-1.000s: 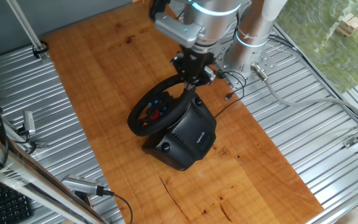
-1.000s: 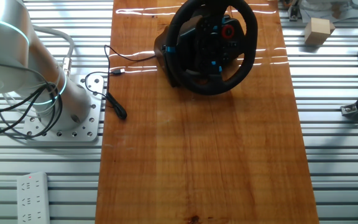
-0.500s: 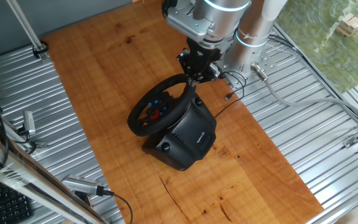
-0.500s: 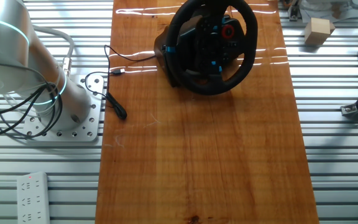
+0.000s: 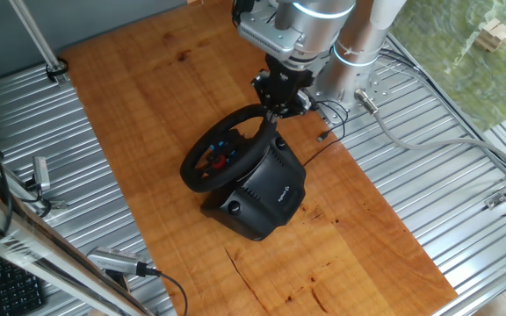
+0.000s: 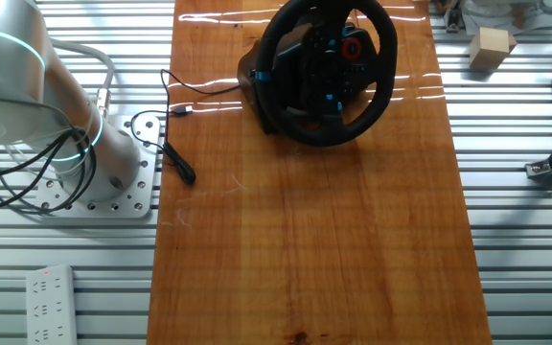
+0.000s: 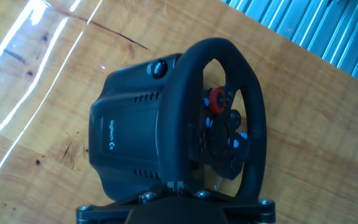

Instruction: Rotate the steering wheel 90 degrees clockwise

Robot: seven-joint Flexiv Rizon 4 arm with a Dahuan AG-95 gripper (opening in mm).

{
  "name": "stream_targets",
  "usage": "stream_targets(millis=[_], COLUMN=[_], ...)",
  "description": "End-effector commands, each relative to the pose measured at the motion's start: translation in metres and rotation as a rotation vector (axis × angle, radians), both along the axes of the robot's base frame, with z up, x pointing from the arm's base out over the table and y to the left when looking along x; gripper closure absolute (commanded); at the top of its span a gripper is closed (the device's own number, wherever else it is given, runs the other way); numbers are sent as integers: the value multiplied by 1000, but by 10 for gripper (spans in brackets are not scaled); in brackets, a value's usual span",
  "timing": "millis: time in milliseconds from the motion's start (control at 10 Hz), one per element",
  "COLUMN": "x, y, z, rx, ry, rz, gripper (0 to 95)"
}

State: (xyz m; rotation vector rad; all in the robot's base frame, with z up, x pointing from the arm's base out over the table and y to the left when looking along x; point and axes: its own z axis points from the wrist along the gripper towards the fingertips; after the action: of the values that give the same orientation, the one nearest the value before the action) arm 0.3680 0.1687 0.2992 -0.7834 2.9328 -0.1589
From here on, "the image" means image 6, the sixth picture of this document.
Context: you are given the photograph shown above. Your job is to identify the grey robot power cable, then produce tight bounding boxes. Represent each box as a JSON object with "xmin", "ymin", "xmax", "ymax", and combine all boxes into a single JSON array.
[{"xmin": 50, "ymin": 39, "xmax": 115, "ymax": 119}]

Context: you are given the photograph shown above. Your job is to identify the silver robot mounting plate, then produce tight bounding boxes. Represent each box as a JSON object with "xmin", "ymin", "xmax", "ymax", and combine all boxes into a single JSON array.
[{"xmin": 34, "ymin": 114, "xmax": 162, "ymax": 219}]

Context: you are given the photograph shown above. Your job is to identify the wooden cube block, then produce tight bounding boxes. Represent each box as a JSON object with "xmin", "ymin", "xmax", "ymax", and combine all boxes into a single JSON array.
[{"xmin": 469, "ymin": 27, "xmax": 518, "ymax": 71}]

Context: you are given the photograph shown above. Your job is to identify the crumpled white plastic sheet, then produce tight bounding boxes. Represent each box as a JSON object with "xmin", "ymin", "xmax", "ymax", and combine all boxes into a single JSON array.
[{"xmin": 462, "ymin": 0, "xmax": 552, "ymax": 35}]

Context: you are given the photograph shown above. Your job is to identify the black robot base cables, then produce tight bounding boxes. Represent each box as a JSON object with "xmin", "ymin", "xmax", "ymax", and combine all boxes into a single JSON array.
[{"xmin": 0, "ymin": 127, "xmax": 98, "ymax": 215}]

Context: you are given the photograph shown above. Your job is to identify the metal clamp bracket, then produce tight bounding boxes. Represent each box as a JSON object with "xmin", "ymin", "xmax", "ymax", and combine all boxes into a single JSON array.
[{"xmin": 442, "ymin": 4, "xmax": 465, "ymax": 34}]

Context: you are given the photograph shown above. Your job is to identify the white power strip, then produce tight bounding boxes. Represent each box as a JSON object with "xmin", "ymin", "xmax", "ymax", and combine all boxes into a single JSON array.
[{"xmin": 25, "ymin": 264, "xmax": 79, "ymax": 345}]

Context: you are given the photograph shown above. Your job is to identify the black USB cable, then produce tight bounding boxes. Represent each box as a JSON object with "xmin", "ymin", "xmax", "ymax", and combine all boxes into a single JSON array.
[{"xmin": 130, "ymin": 69, "xmax": 242, "ymax": 186}]

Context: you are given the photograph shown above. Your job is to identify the black racing steering wheel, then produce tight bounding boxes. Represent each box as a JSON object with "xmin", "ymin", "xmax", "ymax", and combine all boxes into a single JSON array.
[{"xmin": 255, "ymin": 0, "xmax": 399, "ymax": 148}]

